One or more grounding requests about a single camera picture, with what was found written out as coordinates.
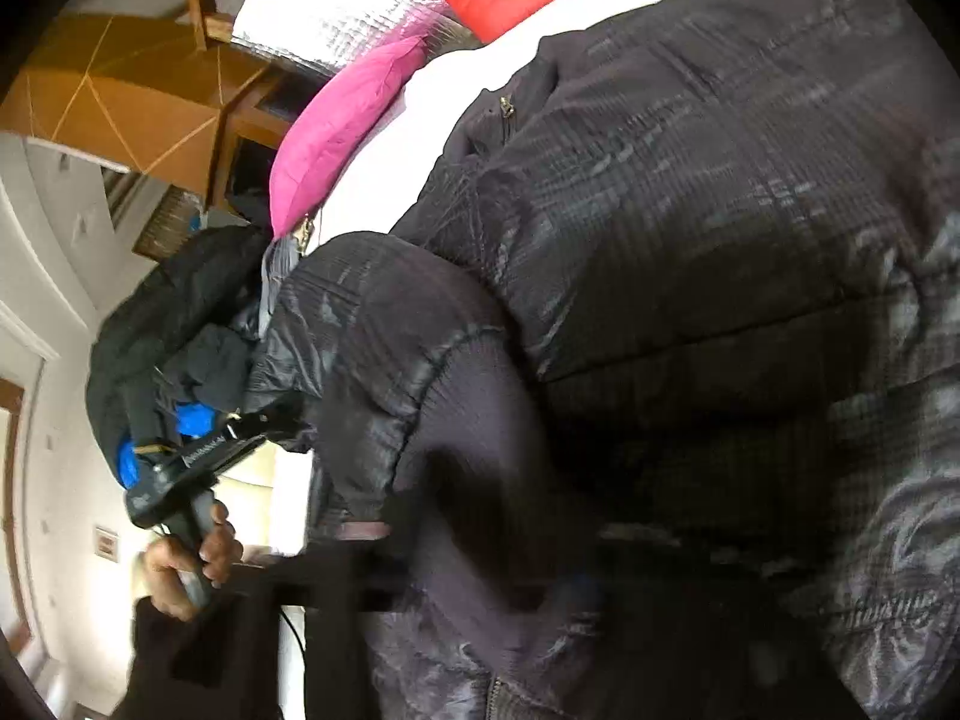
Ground wicker basket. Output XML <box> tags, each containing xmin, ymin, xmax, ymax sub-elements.
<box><xmin>133</xmin><ymin>190</ymin><xmax>200</xmax><ymax>257</ymax></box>

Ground cream sofa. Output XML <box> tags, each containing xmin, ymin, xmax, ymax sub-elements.
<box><xmin>214</xmin><ymin>454</ymin><xmax>316</xmax><ymax>567</ymax></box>

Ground black mesh shorts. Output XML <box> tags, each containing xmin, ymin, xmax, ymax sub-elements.
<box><xmin>247</xmin><ymin>0</ymin><xmax>960</xmax><ymax>720</ymax></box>

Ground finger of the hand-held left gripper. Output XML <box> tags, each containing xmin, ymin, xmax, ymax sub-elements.
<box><xmin>220</xmin><ymin>406</ymin><xmax>305</xmax><ymax>446</ymax></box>

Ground wooden door frame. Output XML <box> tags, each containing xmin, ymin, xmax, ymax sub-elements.
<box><xmin>0</xmin><ymin>375</ymin><xmax>38</xmax><ymax>653</ymax></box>

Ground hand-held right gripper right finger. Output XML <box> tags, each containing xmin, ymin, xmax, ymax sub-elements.
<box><xmin>570</xmin><ymin>525</ymin><xmax>818</xmax><ymax>720</ymax></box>

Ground grey cloth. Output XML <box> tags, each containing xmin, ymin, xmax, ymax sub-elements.
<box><xmin>257</xmin><ymin>235</ymin><xmax>302</xmax><ymax>338</ymax></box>

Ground black fuzzy coat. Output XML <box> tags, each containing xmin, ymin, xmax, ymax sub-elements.
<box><xmin>85</xmin><ymin>223</ymin><xmax>272</xmax><ymax>470</ymax></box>

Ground orange wooden cabinet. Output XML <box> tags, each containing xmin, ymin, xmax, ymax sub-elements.
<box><xmin>0</xmin><ymin>13</ymin><xmax>252</xmax><ymax>188</ymax></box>

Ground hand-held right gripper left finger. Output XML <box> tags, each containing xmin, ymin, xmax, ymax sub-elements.
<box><xmin>112</xmin><ymin>546</ymin><xmax>376</xmax><ymax>720</ymax></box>

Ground person's left hand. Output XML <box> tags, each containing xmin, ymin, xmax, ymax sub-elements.
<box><xmin>142</xmin><ymin>501</ymin><xmax>242</xmax><ymax>621</ymax></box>

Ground black cable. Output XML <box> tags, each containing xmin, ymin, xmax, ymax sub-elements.
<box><xmin>279</xmin><ymin>606</ymin><xmax>308</xmax><ymax>720</ymax></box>

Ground dark grey garment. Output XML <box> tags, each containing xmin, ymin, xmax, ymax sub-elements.
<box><xmin>161</xmin><ymin>324</ymin><xmax>260</xmax><ymax>425</ymax></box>

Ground pink pillow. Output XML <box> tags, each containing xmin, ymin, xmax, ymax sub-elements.
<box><xmin>270</xmin><ymin>35</ymin><xmax>430</xmax><ymax>237</ymax></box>

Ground silver foil mat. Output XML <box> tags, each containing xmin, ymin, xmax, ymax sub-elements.
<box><xmin>231</xmin><ymin>0</ymin><xmax>481</xmax><ymax>85</ymax></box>

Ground blue cloth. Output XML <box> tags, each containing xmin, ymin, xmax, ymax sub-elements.
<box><xmin>118</xmin><ymin>403</ymin><xmax>222</xmax><ymax>490</ymax></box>

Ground white bed blanket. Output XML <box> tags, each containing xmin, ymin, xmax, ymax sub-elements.
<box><xmin>300</xmin><ymin>30</ymin><xmax>560</xmax><ymax>256</ymax></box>

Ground wooden side table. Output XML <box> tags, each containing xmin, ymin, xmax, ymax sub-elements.
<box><xmin>214</xmin><ymin>64</ymin><xmax>305</xmax><ymax>215</ymax></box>

